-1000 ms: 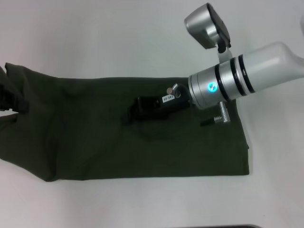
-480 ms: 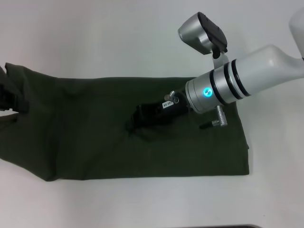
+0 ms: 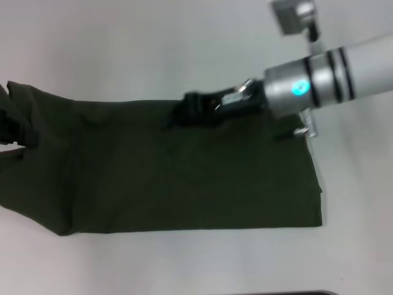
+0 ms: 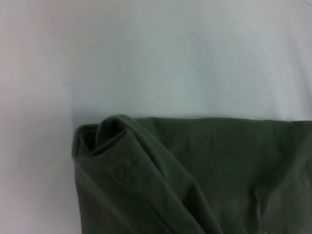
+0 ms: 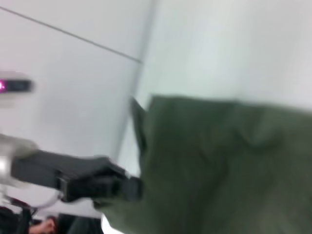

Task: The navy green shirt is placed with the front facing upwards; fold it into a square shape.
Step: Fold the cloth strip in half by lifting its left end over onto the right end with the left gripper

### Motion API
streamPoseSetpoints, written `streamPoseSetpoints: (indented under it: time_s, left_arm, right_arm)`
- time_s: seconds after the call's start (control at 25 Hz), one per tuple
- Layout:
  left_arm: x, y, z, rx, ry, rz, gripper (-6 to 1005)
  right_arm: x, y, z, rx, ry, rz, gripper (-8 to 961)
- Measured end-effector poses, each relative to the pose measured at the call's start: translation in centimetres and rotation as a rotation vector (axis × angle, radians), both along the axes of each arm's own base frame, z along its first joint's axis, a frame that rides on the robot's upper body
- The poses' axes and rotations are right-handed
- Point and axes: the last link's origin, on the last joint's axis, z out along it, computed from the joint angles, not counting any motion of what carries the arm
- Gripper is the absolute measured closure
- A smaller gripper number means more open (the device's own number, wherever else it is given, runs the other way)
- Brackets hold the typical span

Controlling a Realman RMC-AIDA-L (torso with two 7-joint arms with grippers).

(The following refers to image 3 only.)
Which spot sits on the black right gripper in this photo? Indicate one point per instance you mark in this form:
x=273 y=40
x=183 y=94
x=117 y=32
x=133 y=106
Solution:
x=242 y=101

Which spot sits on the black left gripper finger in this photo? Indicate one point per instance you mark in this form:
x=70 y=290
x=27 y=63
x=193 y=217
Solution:
x=20 y=133

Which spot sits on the dark green FREE t-shirt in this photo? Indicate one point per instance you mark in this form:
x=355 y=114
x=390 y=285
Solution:
x=153 y=169

